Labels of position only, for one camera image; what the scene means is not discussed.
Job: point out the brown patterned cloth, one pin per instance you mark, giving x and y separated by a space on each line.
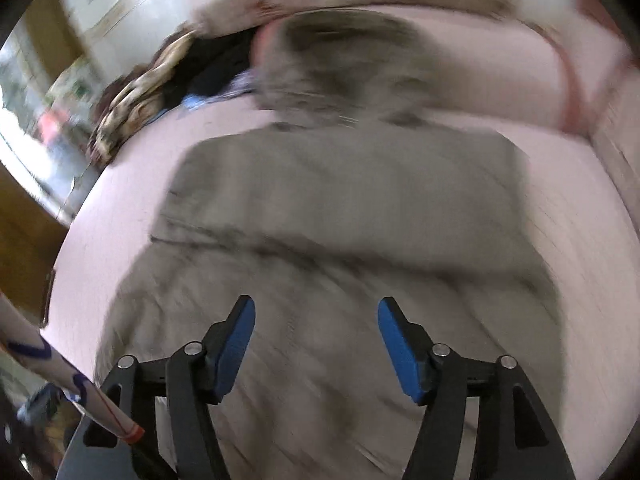
135 100

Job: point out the pink pillow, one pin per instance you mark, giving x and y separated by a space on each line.
585 60

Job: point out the wooden cabinet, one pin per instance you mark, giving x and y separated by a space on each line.
25 250

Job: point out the large grey jacket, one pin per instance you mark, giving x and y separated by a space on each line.
340 200

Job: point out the person's left forearm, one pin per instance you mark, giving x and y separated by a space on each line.
50 360

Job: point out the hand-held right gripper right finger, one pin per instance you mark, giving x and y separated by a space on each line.
397 345

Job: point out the pink bed sheet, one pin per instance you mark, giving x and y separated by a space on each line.
575 240

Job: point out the dark cloth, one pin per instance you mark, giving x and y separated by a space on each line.
210 67

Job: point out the blue cloth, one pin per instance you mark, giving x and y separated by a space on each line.
200 101

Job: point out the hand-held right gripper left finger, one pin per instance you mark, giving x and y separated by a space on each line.
237 340

